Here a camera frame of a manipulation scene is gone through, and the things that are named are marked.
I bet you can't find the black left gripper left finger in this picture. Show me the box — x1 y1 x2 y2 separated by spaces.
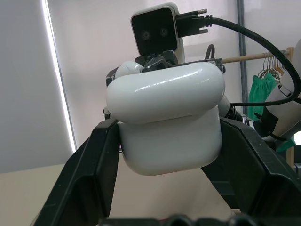
30 119 121 226

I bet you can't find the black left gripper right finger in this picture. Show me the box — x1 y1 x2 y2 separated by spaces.
201 117 301 226

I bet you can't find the white earbud charging case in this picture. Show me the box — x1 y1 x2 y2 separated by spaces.
105 61 225 177

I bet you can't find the green garment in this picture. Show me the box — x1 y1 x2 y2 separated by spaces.
248 74 296 153

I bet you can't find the grey metal pole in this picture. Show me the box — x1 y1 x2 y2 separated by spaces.
236 0 249 116

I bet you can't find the white LED light strip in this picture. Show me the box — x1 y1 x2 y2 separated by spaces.
43 0 78 152

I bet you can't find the wooden clothes rack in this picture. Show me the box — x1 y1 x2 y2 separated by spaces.
222 46 296 168

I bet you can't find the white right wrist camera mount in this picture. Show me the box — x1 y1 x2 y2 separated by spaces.
130 2 184 65

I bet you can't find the bunch of wire hangers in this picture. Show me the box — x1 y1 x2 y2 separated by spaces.
257 52 289 80

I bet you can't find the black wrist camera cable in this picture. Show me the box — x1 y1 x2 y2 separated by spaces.
175 8 298 107

